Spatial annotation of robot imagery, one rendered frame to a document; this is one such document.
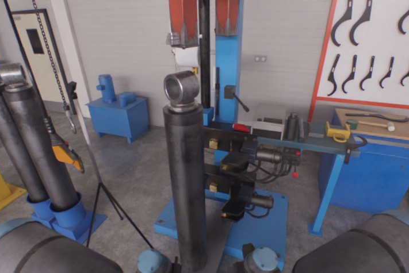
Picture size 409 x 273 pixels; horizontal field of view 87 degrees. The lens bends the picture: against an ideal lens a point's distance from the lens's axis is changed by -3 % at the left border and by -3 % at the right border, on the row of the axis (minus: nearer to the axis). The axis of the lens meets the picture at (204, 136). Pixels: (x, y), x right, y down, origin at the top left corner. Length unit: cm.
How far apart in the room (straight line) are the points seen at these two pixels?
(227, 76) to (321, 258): 159
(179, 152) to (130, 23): 325
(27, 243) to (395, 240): 63
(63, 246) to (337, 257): 47
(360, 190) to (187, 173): 205
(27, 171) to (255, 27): 308
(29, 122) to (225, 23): 156
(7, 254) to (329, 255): 55
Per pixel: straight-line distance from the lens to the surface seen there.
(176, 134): 116
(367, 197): 294
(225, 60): 187
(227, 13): 156
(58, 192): 238
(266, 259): 100
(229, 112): 198
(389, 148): 264
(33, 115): 205
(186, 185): 134
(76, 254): 48
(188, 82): 110
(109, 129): 416
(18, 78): 202
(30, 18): 585
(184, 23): 128
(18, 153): 246
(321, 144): 182
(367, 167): 271
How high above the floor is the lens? 190
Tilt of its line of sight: 28 degrees down
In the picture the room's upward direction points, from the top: 1 degrees counter-clockwise
